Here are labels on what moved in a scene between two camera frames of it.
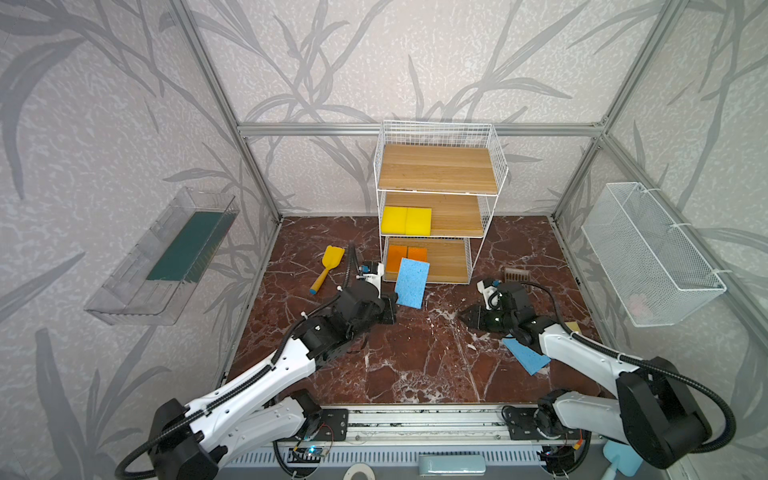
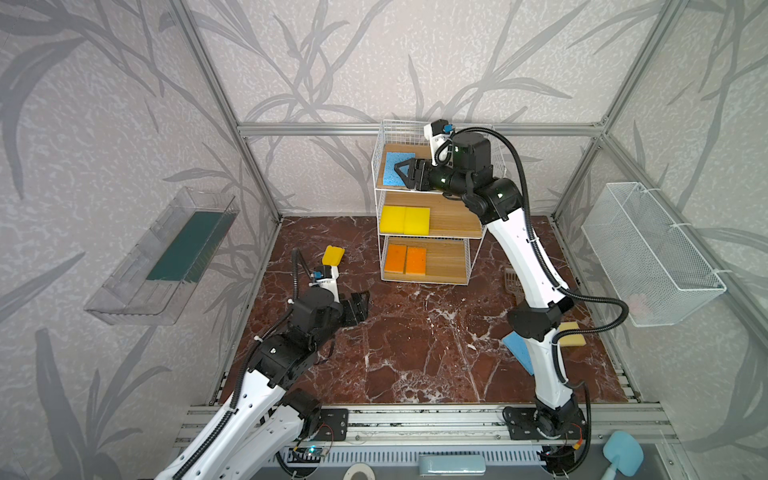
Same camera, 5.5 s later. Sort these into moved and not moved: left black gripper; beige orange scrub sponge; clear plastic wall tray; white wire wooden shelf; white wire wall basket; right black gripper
Moved: right black gripper; left black gripper
Not moved: beige orange scrub sponge; clear plastic wall tray; white wire wall basket; white wire wooden shelf
